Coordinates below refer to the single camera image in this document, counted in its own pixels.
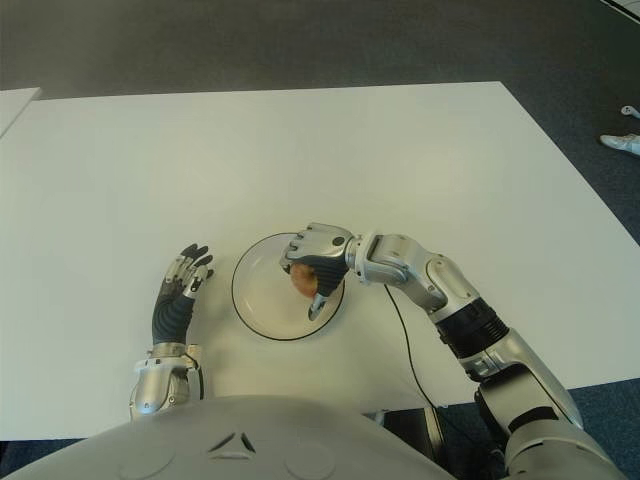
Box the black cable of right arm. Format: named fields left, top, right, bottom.
left=383, top=282, right=452, bottom=410

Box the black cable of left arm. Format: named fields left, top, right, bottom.
left=192, top=357, right=206, bottom=401

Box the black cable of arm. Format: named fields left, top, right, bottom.
left=192, top=357, right=206, bottom=401
left=383, top=282, right=452, bottom=410

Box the white plate with black rim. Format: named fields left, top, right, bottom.
left=231, top=231, right=347, bottom=344

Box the red yellow apple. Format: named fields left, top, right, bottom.
left=290, top=262, right=320, bottom=298

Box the white shoe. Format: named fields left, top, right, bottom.
left=599, top=133, right=640, bottom=158

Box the grey robot torso shell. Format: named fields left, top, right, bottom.
left=3, top=394, right=451, bottom=480

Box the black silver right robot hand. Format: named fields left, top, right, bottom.
left=276, top=221, right=354, bottom=323

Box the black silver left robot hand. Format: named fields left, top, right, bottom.
left=151, top=243, right=216, bottom=346

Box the white side table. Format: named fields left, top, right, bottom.
left=0, top=87, right=42, bottom=140

